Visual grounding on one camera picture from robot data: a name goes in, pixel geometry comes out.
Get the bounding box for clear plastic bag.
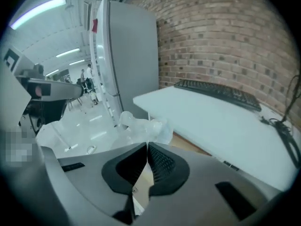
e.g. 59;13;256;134
110;111;174;150

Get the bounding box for black keyboard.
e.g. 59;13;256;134
173;79;262;113

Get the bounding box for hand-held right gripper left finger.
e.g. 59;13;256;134
40;142;148;226

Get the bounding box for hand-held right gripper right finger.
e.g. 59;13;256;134
131;141;283;226

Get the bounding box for white desk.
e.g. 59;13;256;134
133;85;297;191

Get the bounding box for long ceiling light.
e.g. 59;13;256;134
9;0;67;30

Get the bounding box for white tall cabinet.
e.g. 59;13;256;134
95;0;160;119

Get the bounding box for black lamp cable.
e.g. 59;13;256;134
259;116;301;170

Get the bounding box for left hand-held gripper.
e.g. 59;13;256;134
0;45;85;136

